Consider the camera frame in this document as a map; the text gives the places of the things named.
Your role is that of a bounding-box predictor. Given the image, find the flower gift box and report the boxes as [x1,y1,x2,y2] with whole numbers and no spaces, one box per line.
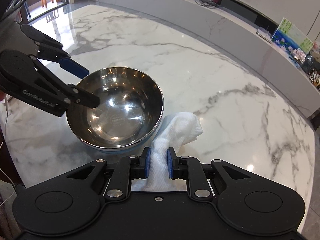
[289,47,307,68]

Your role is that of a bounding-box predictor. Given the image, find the panda toys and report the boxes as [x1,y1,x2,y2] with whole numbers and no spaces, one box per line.
[309,71,320,88]

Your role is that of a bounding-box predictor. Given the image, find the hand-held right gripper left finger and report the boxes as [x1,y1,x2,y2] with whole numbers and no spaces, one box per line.
[59,147,152,201]

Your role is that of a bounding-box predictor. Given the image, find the black audio box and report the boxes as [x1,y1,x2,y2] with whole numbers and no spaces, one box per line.
[221,0,258,25]

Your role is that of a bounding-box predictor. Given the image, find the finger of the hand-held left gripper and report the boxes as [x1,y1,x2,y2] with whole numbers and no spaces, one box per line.
[20,24,90,78]
[31,55,101,108]

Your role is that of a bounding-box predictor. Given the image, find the glass jar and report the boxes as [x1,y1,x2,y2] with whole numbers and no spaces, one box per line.
[304,55,320,74]

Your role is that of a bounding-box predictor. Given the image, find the white set-top box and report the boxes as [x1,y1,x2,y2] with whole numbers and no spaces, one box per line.
[256,26,278,43]

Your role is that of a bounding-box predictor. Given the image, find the white towel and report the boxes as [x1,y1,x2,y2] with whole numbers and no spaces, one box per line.
[131,112,203,193]

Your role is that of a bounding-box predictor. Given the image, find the blue steel-lined bowl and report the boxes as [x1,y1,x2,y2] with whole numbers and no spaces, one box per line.
[66,67,165,154]

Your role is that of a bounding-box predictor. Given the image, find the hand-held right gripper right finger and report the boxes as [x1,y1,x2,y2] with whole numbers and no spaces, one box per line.
[167,147,263,201]

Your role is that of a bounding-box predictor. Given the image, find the lotus pond painting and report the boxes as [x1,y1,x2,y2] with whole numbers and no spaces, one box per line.
[271,17,314,54]

